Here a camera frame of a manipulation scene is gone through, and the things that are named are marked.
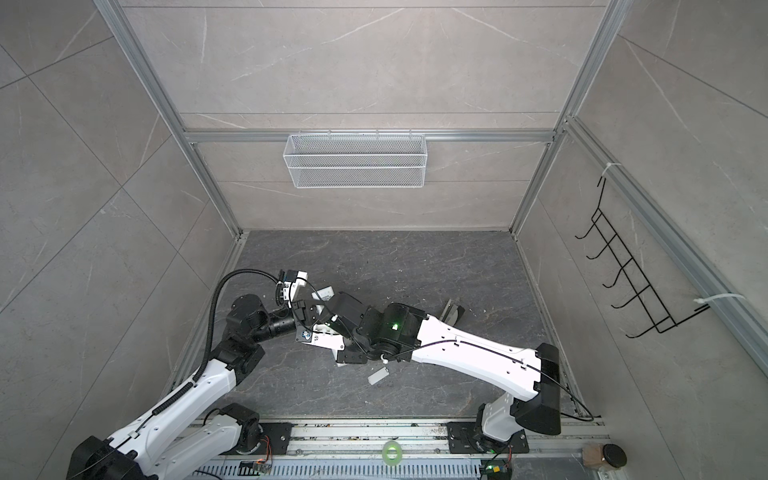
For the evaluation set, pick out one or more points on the white remote control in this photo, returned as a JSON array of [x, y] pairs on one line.
[[323, 316]]

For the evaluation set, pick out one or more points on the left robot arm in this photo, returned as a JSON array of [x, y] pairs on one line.
[[186, 428]]

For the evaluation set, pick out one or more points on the black wire hook rack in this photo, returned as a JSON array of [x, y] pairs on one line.
[[629, 270]]

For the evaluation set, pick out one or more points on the white battery cover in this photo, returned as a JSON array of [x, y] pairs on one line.
[[378, 376]]

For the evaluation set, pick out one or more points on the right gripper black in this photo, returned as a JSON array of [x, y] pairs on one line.
[[349, 357]]

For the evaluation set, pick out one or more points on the white wire mesh basket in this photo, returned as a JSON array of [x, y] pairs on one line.
[[362, 160]]

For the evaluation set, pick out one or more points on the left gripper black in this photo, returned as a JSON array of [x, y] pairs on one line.
[[300, 311]]

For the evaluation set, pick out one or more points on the green tape roll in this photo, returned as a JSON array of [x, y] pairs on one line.
[[392, 453]]

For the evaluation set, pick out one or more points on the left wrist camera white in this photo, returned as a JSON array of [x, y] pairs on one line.
[[289, 283]]

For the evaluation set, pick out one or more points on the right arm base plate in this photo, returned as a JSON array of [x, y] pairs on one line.
[[466, 438]]

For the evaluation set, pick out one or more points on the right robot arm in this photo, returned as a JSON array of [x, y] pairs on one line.
[[529, 378]]

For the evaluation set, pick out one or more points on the amber jar black lid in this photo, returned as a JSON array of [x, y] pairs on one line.
[[604, 457]]

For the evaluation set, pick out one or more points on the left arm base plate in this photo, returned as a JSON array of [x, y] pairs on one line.
[[270, 438]]

